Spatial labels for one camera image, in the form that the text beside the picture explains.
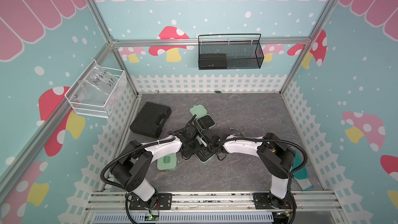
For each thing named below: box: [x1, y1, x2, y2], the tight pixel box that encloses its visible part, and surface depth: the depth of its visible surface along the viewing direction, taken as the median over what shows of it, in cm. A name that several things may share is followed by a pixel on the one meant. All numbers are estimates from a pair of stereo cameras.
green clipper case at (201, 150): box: [193, 133, 215, 163], surface depth 83 cm
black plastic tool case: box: [129, 101, 172, 139], surface depth 102 cm
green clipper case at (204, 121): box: [189, 104, 217, 131], surface depth 108 cm
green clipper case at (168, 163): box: [157, 152, 178, 172], surface depth 87 cm
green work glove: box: [291, 150, 315, 191], surface depth 83 cm
